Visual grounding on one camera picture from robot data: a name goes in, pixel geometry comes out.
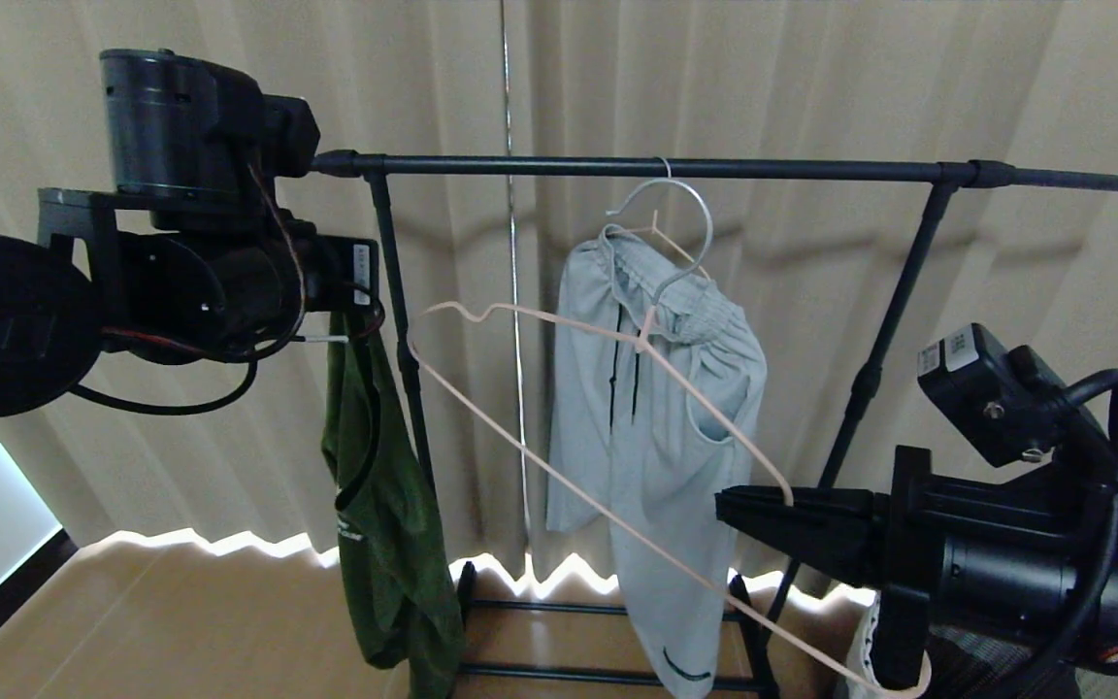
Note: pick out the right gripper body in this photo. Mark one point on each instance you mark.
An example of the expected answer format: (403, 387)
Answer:
(1005, 563)

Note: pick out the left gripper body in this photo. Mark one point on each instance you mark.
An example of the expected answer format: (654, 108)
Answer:
(336, 277)

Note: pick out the pink clothes hanger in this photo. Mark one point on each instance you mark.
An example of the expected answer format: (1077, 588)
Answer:
(569, 323)
(663, 167)

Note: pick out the green printed shirt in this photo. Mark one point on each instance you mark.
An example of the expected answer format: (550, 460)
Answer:
(394, 544)

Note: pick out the pale grey shorts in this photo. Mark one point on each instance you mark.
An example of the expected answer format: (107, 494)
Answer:
(656, 466)

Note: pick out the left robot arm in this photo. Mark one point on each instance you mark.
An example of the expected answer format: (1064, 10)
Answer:
(16, 320)

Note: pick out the white laundry basket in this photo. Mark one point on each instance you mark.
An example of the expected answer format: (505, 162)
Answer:
(981, 670)

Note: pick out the black clothes rack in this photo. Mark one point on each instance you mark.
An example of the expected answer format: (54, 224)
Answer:
(811, 170)

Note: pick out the beige curtain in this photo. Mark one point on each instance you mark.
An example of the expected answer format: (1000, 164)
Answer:
(1005, 78)

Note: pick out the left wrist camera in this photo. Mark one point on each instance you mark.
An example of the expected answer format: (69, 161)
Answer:
(292, 136)

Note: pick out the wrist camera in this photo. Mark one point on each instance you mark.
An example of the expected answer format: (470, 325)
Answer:
(292, 136)
(996, 388)

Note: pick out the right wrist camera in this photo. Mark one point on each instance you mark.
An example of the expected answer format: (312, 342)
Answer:
(996, 388)

